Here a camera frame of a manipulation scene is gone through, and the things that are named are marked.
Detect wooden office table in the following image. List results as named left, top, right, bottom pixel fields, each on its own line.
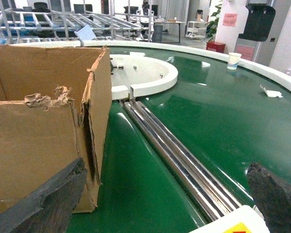
left=154, top=20, right=185, bottom=43

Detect yellow warning sticker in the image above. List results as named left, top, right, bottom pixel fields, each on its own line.
left=224, top=222, right=251, bottom=233

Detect white conveyor outer rim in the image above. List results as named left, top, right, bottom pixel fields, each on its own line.
left=15, top=40, right=291, bottom=92

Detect white paper cup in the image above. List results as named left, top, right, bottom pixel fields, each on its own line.
left=227, top=52, right=242, bottom=70

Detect steel conveyor rollers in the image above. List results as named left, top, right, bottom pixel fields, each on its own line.
left=123, top=100, right=242, bottom=221

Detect white conveyor centre disc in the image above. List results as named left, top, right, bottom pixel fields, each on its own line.
left=110, top=52, right=178, bottom=100

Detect metal roller shelf rack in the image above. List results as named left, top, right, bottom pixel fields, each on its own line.
left=0, top=0, right=155, bottom=44

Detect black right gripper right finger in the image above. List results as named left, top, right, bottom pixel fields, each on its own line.
left=246, top=162, right=291, bottom=233

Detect red box on floor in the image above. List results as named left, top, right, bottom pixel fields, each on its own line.
left=206, top=41, right=226, bottom=53

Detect white rolling cart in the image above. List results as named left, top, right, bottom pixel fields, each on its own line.
left=185, top=21, right=208, bottom=40

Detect green conveyor belt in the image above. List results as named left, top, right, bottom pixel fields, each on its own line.
left=68, top=48, right=291, bottom=233

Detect brown cardboard box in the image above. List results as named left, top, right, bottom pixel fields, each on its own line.
left=0, top=45, right=112, bottom=213

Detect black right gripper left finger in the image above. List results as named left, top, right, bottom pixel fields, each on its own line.
left=0, top=157, right=87, bottom=233

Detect white paper scrap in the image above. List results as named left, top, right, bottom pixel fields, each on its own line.
left=260, top=85, right=283, bottom=98

